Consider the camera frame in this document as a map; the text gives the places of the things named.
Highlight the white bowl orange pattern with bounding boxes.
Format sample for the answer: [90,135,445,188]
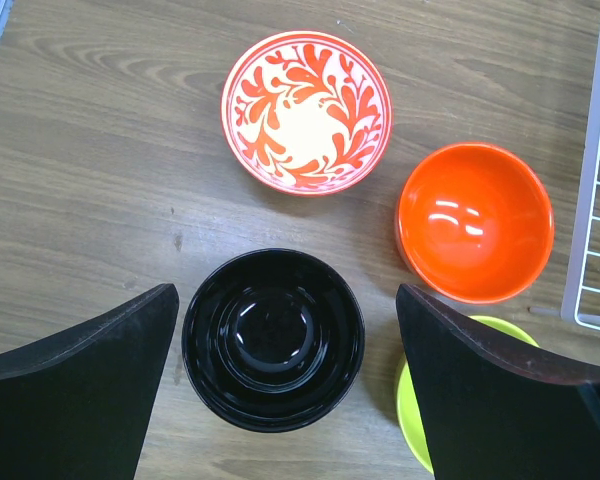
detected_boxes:
[220,31,393,197]

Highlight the white wire dish rack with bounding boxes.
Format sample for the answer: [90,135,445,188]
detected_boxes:
[559,28,600,332]

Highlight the beige floral ceramic bowl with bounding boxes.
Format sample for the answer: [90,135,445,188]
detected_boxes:
[181,248,365,433]

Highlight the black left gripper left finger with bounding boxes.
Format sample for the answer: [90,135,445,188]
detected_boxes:
[0,284,179,479]

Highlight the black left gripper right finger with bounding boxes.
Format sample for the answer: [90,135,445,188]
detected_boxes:
[396,284,600,479]

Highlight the lime green bowl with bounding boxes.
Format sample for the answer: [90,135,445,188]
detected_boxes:
[394,315,539,474]

